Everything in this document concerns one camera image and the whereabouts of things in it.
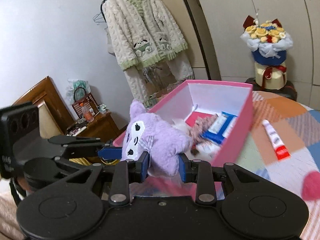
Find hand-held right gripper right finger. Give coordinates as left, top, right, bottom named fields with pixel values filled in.
left=178, top=154, right=266, bottom=205

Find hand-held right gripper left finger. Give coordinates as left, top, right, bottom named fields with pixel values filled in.
left=54, top=152, right=151, bottom=205

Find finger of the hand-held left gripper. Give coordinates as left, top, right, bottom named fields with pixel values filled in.
left=54, top=156, right=102, bottom=175
left=48, top=135, right=123, bottom=167

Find small white tissue pack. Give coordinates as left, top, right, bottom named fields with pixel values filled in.
left=191, top=140, right=222, bottom=160

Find purple plush toy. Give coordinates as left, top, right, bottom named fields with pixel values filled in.
left=119, top=99, right=192, bottom=177

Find pink floral cloth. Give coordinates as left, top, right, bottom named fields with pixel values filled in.
left=189, top=114, right=221, bottom=146

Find large blue white tissue pack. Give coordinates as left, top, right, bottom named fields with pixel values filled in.
left=201, top=111, right=238, bottom=145

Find pink cardboard box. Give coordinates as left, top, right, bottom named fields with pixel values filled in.
left=112, top=79, right=255, bottom=198

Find wooden nightstand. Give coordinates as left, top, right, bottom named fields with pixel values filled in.
left=66, top=111, right=121, bottom=143

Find orange drink bottle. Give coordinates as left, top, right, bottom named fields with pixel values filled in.
left=80, top=102, right=95, bottom=123

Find wooden headboard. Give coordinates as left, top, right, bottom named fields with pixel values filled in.
left=11, top=76, right=76, bottom=136

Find checkered handbag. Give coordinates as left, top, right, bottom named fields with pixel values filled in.
left=72, top=87, right=100, bottom=118

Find green white plastic bag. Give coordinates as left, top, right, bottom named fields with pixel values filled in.
left=66, top=79, right=91, bottom=103

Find white red tube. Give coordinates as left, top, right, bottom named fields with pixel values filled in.
left=261, top=119, right=292, bottom=161

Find cream fleece pajama pants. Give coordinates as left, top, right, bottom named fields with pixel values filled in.
left=124, top=52, right=195, bottom=103

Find cream fleece pajama top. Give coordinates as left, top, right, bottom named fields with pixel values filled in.
left=102, top=0, right=190, bottom=71

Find pink round plush ball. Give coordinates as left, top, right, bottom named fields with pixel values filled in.
left=301, top=170, right=320, bottom=202

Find dark wooden stool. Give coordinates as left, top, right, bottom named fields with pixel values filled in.
left=245, top=77, right=298, bottom=102

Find black clothes rack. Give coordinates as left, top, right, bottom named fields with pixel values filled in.
left=92, top=0, right=132, bottom=27

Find flower bouquet in blue wrap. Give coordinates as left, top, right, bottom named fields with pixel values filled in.
left=240, top=15, right=294, bottom=92

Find beige wardrobe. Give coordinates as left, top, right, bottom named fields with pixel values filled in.
left=190, top=0, right=320, bottom=110

